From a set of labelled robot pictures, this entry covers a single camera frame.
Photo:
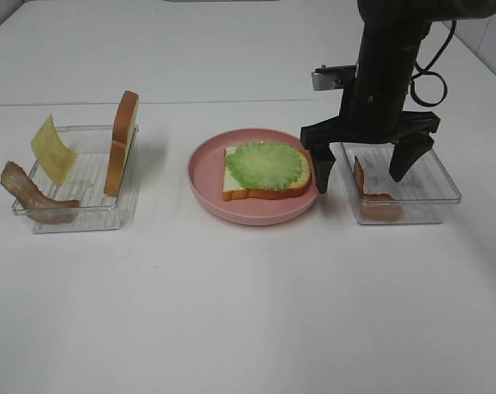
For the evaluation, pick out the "clear left plastic tray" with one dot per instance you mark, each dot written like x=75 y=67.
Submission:
x=85 y=183

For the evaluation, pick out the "bread slice sandwich base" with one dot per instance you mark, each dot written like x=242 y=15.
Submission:
x=268 y=193

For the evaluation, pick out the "standing bread slice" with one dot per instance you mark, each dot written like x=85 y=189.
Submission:
x=123 y=128

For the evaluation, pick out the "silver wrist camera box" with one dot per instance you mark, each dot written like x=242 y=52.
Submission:
x=332 y=77

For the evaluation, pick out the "pink round plate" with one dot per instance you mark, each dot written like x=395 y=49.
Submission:
x=205 y=174

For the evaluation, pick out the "green lettuce leaf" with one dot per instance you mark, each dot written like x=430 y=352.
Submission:
x=266 y=166

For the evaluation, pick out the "clear plastic tray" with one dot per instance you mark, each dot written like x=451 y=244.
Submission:
x=85 y=183
x=426 y=193

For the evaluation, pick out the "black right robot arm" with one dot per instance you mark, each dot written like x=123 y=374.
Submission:
x=375 y=88

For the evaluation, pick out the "tray bacon strip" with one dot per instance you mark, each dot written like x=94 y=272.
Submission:
x=30 y=197
x=377 y=207

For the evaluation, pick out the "yellow cheese slice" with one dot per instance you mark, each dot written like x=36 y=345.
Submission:
x=53 y=156

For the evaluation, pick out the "clear right plastic tray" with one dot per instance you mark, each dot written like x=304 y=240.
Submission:
x=426 y=193

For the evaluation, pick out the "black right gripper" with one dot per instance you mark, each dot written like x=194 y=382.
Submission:
x=371 y=118

